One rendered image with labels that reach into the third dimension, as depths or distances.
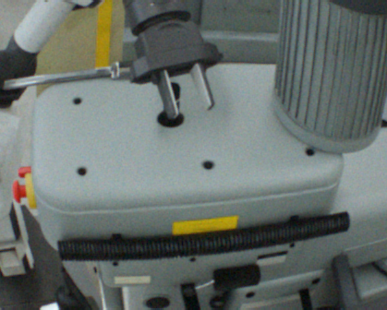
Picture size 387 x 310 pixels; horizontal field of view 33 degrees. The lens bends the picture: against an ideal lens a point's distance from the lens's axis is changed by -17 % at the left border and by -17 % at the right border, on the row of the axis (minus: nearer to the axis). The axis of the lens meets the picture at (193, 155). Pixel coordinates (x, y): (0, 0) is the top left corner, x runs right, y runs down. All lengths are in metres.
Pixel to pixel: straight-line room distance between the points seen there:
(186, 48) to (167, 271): 0.36
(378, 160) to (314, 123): 0.28
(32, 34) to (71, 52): 1.78
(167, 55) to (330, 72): 0.22
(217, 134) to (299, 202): 0.15
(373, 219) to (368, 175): 0.08
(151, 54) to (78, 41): 2.14
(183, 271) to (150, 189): 0.21
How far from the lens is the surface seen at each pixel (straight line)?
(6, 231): 2.06
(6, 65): 1.42
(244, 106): 1.12
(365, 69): 0.98
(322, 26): 0.94
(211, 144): 1.06
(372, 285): 1.39
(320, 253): 1.25
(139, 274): 1.16
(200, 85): 1.01
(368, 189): 1.23
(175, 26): 1.01
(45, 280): 2.51
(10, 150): 1.47
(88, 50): 3.15
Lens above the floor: 2.63
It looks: 45 degrees down
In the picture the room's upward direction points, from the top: 5 degrees clockwise
